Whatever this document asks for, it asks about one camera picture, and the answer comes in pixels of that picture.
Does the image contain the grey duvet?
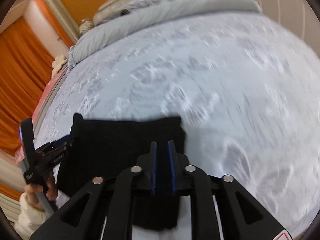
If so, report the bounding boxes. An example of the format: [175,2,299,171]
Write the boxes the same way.
[67,0,263,70]

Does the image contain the pink bench cushion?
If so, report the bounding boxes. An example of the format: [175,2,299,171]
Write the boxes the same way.
[32,67,72,130]

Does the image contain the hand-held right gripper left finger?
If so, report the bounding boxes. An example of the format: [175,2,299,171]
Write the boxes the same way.
[30,141,157,240]

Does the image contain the cream flower-shaped plush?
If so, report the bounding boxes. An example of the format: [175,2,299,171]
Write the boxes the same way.
[52,56,68,72]

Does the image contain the bed with butterfly print sheet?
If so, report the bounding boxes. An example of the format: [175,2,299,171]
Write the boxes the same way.
[32,12,320,240]

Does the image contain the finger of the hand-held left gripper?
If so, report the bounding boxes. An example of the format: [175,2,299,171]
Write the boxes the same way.
[40,145,73,159]
[37,135,74,153]

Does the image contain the black pants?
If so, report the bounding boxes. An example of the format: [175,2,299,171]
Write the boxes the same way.
[57,113,187,232]

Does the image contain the narrow orange curtain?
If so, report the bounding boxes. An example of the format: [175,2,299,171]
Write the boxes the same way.
[31,0,74,47]

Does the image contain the person's left hand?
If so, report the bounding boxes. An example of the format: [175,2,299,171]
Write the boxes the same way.
[25,176,58,210]

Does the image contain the person's left forearm white sleeve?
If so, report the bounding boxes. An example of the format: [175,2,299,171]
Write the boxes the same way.
[14,192,54,238]

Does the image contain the grey floral pillows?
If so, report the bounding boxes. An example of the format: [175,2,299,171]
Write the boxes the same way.
[93,0,175,25]

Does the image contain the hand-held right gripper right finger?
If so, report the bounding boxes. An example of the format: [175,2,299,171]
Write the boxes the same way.
[168,140,293,240]

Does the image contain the wide orange curtain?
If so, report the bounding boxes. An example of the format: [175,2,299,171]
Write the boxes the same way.
[0,17,57,153]

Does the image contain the white flower decoration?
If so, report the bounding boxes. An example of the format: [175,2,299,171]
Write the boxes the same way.
[79,19,97,37]

